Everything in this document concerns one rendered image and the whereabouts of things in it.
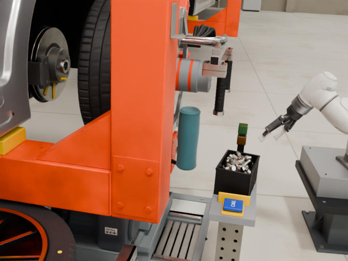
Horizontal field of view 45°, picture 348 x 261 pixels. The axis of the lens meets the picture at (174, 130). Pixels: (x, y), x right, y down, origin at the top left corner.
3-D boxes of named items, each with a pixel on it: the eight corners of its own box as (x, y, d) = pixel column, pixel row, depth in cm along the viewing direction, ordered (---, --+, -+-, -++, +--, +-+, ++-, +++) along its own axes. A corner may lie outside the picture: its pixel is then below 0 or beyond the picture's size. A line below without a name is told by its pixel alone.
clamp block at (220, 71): (203, 73, 164) (204, 59, 162) (226, 75, 163) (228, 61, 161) (201, 75, 159) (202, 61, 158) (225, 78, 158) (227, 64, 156)
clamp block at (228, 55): (213, 57, 195) (214, 45, 193) (232, 58, 194) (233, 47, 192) (211, 59, 191) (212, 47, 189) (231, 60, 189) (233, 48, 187)
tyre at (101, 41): (135, 48, 229) (104, -48, 169) (178, 52, 225) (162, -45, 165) (106, 162, 204) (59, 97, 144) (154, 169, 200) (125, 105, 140)
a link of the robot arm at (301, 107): (294, 92, 187) (286, 101, 190) (307, 107, 183) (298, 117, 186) (305, 92, 193) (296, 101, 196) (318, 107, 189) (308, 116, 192)
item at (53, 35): (57, 105, 201) (68, 39, 203) (73, 107, 199) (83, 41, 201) (24, 93, 169) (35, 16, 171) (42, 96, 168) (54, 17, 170)
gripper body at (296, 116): (298, 102, 196) (285, 115, 201) (288, 102, 190) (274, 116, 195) (307, 114, 192) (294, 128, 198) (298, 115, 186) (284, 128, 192)
